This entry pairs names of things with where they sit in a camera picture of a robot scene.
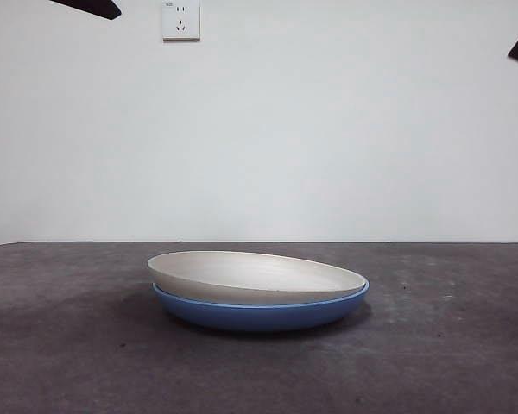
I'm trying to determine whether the white round plate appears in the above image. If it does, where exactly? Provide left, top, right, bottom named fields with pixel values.
left=147, top=249, right=368, bottom=305

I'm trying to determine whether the blue round plate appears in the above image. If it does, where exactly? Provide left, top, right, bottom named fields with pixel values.
left=152, top=279, right=370, bottom=332

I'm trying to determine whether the white wall socket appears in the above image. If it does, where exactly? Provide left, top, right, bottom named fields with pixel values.
left=161, top=0, right=201, bottom=43

